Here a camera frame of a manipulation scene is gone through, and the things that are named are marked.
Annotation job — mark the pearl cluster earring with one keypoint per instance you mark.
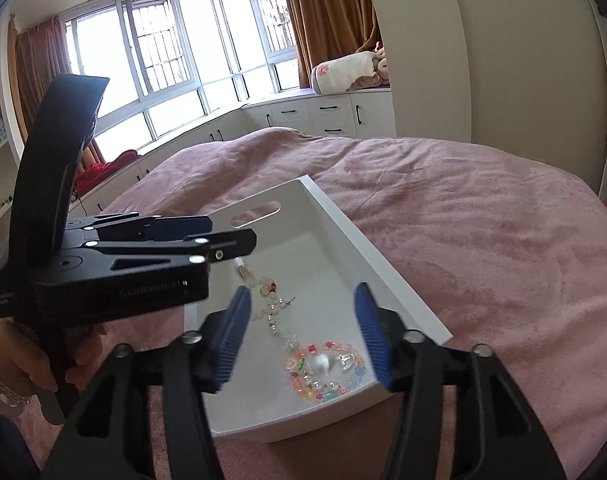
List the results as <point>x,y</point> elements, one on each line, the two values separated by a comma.
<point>313,385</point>

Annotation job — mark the silver heart charm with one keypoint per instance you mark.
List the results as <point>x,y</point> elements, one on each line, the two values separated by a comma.
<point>346,360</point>

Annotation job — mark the white roll pillow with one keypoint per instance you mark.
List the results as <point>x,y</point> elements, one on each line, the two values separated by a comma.
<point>341,72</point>

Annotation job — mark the pink fleece blanket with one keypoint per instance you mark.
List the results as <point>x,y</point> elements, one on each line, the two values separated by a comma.
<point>483,210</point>

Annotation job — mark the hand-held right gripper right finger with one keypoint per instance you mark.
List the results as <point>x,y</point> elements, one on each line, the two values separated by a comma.
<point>371,340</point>

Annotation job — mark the person's dark blue clothing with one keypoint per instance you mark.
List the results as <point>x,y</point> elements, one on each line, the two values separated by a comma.
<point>6,450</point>

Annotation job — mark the short pearl strand earring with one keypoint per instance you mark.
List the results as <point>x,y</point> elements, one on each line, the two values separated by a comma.
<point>283,302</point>

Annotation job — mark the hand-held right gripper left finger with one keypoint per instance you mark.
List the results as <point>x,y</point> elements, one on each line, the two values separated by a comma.
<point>233,335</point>

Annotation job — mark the silver flower stud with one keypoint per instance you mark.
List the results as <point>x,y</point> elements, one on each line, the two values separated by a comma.
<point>289,343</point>

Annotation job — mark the white window seat cabinets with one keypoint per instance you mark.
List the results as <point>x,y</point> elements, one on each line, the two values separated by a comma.
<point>303,112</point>

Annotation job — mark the person's left hand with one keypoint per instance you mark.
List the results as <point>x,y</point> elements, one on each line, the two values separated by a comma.
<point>18,355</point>

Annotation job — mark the brown curtain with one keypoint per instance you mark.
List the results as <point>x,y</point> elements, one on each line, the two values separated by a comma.
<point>328,15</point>
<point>38,70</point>

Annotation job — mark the red cushion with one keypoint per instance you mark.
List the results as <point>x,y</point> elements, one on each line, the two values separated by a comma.
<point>103,172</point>

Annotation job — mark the pearl drop earring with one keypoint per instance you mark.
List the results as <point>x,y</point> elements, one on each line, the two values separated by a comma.
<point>273,327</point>

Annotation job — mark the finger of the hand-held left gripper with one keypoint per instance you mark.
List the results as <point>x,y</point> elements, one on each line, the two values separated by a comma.
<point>233,242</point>
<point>178,227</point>

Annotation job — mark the white framed bay window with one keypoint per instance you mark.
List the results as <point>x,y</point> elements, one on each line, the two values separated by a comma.
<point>183,45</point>

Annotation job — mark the white rectangular storage box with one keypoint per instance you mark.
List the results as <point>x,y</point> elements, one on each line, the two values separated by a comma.
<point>323,260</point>

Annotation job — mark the pile of plush toys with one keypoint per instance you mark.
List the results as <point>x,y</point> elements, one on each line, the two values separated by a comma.
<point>381,65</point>

